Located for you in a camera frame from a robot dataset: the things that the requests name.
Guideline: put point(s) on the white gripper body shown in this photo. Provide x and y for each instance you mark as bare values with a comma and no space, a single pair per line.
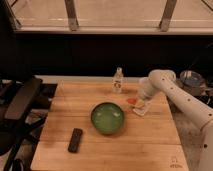
146,90

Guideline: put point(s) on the red orange pepper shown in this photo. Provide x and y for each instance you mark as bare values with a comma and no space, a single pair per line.
132,101

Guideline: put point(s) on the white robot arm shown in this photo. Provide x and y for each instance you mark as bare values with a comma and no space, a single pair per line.
200,114

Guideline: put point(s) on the white sponge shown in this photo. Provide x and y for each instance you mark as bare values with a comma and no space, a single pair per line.
140,108

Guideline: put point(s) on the clear plastic bottle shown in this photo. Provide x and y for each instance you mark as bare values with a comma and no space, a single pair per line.
118,80

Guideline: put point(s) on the grey round container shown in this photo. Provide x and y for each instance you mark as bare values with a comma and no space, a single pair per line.
191,82

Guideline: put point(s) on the green bowl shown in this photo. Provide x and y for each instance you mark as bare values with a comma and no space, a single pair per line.
107,118

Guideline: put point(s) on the black remote control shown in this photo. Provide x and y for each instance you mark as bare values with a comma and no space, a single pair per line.
75,140

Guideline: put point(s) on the black office chair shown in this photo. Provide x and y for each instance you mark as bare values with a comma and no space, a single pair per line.
33,94

